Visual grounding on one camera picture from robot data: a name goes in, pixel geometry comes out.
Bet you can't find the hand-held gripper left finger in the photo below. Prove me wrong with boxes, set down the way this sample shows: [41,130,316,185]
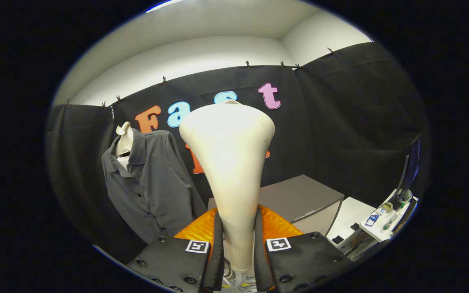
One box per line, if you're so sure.
[127,208,225,293]

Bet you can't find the grey collared shirt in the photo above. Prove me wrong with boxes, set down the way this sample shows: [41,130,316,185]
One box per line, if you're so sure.
[102,129,206,245]

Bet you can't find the computer monitor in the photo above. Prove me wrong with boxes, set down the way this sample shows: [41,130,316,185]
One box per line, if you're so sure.
[397,135,421,201]

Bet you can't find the white garment steamer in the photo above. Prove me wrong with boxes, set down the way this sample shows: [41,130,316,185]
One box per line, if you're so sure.
[179,100,276,291]

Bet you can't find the grey cabinet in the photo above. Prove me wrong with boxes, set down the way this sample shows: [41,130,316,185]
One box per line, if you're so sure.
[207,174,345,236]

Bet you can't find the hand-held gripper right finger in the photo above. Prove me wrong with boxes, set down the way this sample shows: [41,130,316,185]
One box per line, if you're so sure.
[254,203,355,293]

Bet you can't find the white computer desk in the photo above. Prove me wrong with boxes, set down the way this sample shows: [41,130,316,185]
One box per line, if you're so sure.
[359,189,419,243]

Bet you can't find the cream mannequin hanger form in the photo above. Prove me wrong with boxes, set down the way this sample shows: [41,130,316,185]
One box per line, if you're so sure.
[114,121,135,171]

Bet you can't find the black backdrop cloth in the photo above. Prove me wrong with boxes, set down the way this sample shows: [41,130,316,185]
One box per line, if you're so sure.
[46,41,430,261]

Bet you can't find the clear water bottle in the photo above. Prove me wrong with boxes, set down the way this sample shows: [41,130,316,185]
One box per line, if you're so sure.
[382,214,399,232]

